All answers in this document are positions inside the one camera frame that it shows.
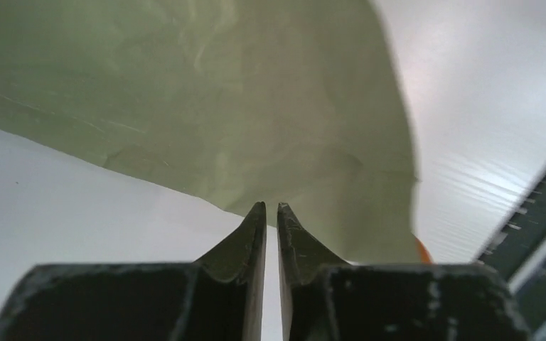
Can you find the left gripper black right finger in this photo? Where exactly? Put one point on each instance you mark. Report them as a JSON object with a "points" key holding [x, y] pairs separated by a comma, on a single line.
{"points": [[326, 298]]}

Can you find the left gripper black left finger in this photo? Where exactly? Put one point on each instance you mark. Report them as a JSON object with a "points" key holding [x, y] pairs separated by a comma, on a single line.
{"points": [[216, 297]]}

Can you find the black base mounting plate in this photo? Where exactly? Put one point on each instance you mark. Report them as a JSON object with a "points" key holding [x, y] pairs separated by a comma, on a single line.
{"points": [[519, 236]]}

